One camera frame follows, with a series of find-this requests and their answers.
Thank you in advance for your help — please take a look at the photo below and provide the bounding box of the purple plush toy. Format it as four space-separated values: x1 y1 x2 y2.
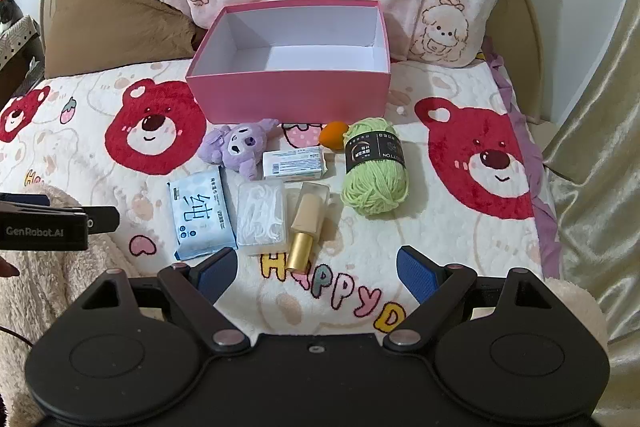
197 118 280 181

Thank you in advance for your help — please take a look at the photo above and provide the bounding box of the small white packet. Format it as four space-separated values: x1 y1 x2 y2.
261 146 331 181

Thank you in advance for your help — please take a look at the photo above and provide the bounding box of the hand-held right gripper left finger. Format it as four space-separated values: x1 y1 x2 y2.
75 247 249 355

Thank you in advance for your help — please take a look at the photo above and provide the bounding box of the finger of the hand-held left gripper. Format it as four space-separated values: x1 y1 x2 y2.
85 205 121 236

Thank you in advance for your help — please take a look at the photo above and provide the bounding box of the green yarn skein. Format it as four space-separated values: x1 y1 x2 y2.
341 117 410 219

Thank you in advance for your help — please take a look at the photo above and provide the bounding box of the orange makeup sponge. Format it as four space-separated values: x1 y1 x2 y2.
320 121 351 151

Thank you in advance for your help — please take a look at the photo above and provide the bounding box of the beige foundation bottle gold cap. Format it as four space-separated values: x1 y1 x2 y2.
285 182 331 271

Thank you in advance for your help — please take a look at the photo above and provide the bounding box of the beige bed headboard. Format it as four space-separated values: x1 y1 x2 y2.
39 0 546 128

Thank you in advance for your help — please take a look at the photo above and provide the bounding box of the pink cardboard box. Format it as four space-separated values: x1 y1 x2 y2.
185 0 392 126

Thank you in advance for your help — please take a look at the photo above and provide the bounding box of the gold curtain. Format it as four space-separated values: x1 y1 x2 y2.
542 0 640 344

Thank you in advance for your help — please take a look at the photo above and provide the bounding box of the bedside table with cloth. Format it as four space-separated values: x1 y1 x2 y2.
0 14 47 108

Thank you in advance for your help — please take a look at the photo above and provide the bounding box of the blue wet wipes pack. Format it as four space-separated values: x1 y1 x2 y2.
166 165 238 262

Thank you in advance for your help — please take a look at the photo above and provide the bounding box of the black cable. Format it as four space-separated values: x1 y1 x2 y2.
0 326 33 350

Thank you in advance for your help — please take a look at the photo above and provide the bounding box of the clear floss pick box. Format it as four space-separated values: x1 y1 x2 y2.
236 181 289 256

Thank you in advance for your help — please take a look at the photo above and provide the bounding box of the red bear printed blanket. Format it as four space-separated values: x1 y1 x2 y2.
0 54 566 339

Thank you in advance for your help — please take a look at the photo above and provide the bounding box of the brown pillow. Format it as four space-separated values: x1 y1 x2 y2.
44 0 206 78

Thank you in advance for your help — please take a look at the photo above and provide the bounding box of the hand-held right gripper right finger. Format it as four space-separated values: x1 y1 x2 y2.
382 245 558 353

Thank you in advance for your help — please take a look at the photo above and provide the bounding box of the dark plush figure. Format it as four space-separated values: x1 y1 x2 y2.
0 0 24 28

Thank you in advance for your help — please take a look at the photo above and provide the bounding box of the purple frilled bedsheet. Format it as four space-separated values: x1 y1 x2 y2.
481 36 566 280

